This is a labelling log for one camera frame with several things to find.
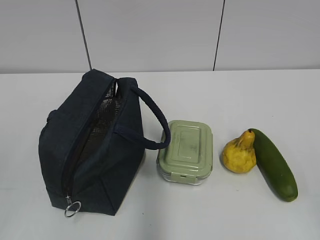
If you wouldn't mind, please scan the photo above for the metal zipper pull ring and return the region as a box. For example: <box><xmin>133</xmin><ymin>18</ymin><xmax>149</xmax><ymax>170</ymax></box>
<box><xmin>64</xmin><ymin>196</ymin><xmax>82</xmax><ymax>218</ymax></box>

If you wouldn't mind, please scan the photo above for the green lid glass container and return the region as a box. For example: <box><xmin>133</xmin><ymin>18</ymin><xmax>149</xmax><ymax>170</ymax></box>
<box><xmin>156</xmin><ymin>120</ymin><xmax>214</xmax><ymax>185</ymax></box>

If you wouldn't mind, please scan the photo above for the yellow pear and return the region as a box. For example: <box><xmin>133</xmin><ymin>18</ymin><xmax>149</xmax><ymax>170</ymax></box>
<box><xmin>222</xmin><ymin>129</ymin><xmax>257</xmax><ymax>174</ymax></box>

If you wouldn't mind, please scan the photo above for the green cucumber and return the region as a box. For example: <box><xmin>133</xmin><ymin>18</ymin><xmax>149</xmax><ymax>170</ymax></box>
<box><xmin>249</xmin><ymin>128</ymin><xmax>299</xmax><ymax>203</ymax></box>

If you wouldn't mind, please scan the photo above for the dark blue lunch bag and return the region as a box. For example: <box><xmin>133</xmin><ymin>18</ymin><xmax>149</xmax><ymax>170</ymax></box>
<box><xmin>38</xmin><ymin>69</ymin><xmax>171</xmax><ymax>218</ymax></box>

